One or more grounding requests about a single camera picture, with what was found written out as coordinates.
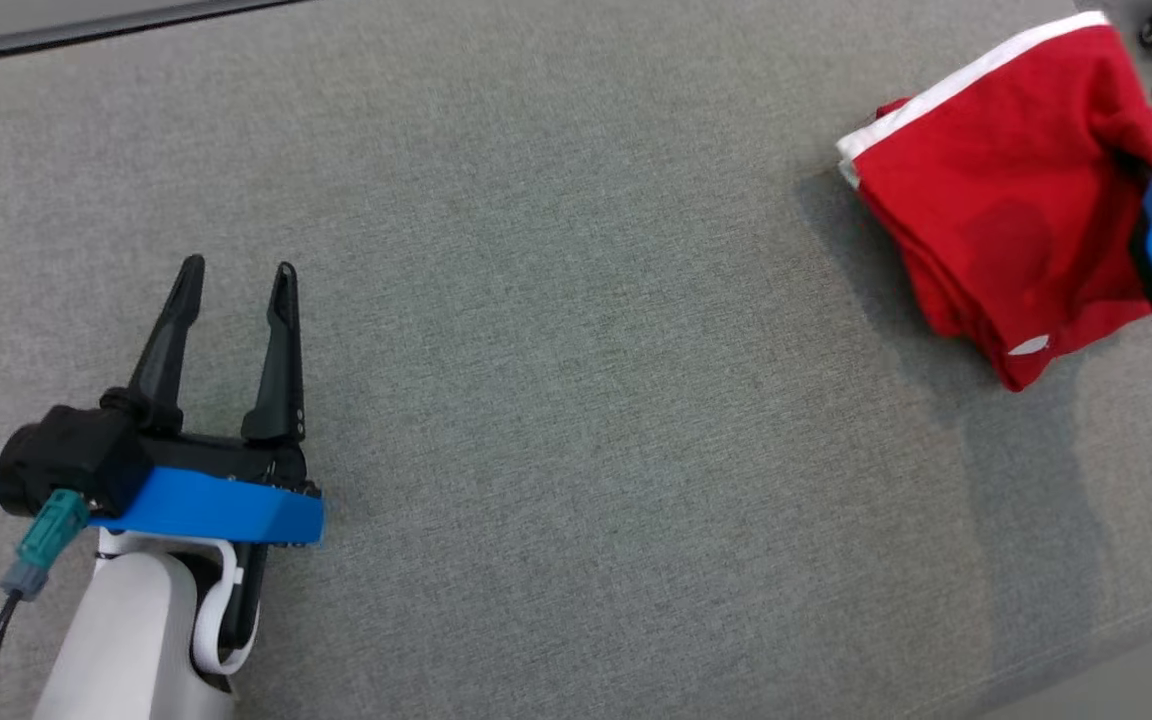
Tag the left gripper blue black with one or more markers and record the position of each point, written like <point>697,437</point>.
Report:
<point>226,505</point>

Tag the red basketball shorts white trim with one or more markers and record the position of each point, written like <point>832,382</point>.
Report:
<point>1006,180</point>

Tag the grey fabric upholstered platform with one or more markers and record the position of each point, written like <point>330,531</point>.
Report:
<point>586,350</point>

